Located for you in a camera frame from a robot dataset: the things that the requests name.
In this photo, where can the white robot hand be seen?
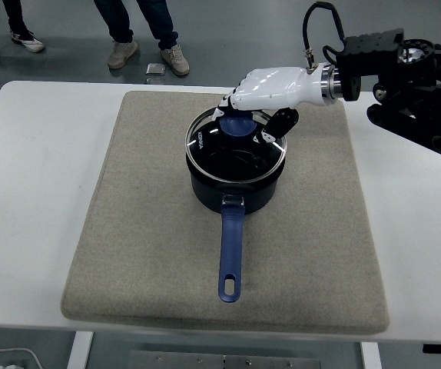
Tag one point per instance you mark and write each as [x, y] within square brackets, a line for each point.
[274, 86]

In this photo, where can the white rimmed bin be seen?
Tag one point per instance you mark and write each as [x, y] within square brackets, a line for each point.
[32, 355]

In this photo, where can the beige fabric mat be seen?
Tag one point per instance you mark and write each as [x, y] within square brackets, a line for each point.
[147, 230]

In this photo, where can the glass lid with blue knob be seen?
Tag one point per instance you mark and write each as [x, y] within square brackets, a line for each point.
[220, 157]

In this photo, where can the white table leg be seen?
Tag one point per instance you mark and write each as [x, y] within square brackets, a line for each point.
[80, 351]
[371, 357]

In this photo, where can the person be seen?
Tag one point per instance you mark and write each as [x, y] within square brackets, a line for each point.
[120, 23]
[20, 23]

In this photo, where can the grey metal plate with screws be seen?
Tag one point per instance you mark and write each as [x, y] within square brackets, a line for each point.
[224, 361]

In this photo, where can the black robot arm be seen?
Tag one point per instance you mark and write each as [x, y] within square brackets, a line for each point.
[405, 84]

